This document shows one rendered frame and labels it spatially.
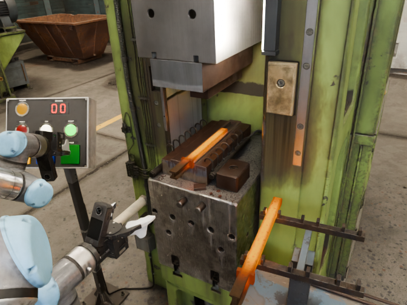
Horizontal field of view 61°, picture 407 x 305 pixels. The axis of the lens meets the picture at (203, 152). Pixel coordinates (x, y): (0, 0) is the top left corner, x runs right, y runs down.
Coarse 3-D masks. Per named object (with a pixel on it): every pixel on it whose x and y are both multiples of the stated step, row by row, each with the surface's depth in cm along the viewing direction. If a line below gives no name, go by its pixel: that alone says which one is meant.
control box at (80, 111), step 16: (16, 112) 136; (32, 112) 135; (48, 112) 135; (64, 112) 134; (80, 112) 134; (16, 128) 135; (32, 128) 135; (64, 128) 134; (80, 128) 133; (80, 144) 133; (32, 160) 135; (80, 160) 133
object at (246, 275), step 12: (276, 204) 113; (276, 216) 110; (264, 228) 102; (264, 240) 98; (252, 252) 94; (252, 264) 90; (240, 276) 86; (252, 276) 86; (240, 288) 82; (240, 300) 84
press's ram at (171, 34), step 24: (144, 0) 106; (168, 0) 102; (192, 0) 98; (216, 0) 96; (240, 0) 109; (144, 24) 110; (168, 24) 105; (192, 24) 101; (216, 24) 99; (240, 24) 113; (144, 48) 114; (168, 48) 109; (192, 48) 105; (216, 48) 101; (240, 48) 117
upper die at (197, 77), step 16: (160, 64) 113; (176, 64) 110; (192, 64) 107; (208, 64) 109; (224, 64) 119; (240, 64) 132; (160, 80) 116; (176, 80) 113; (192, 80) 110; (208, 80) 112
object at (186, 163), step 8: (224, 128) 148; (216, 136) 142; (208, 144) 136; (192, 152) 130; (200, 152) 130; (184, 160) 124; (192, 160) 124; (176, 168) 119; (184, 168) 123; (192, 168) 125; (176, 176) 119
